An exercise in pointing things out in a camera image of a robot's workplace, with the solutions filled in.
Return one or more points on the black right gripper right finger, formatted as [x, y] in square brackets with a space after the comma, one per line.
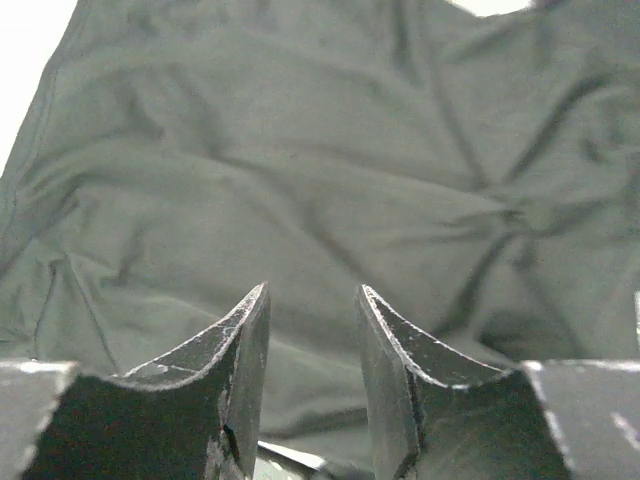
[435, 413]

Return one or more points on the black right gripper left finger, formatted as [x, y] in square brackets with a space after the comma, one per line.
[191, 413]

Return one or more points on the black t-shirt garment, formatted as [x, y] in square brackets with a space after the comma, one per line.
[481, 174]

